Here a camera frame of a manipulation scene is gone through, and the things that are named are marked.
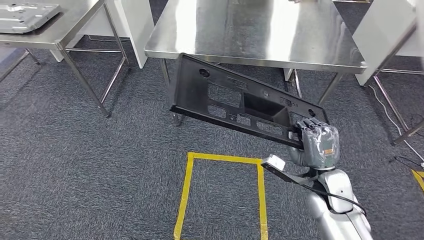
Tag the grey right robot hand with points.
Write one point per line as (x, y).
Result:
(321, 145)

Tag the black plastic panel part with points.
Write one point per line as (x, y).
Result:
(192, 89)

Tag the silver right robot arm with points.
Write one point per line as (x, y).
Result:
(338, 198)

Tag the stainless steel workbench table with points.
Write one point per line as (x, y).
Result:
(391, 102)
(76, 20)
(251, 30)

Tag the grey sheet metal part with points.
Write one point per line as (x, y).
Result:
(26, 18)

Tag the yellow floor tape square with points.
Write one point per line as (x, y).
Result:
(419, 179)
(225, 159)

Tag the white partition board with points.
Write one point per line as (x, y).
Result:
(384, 30)
(136, 30)

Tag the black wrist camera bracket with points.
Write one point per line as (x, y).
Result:
(291, 177)

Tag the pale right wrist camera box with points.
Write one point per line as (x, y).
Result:
(274, 162)

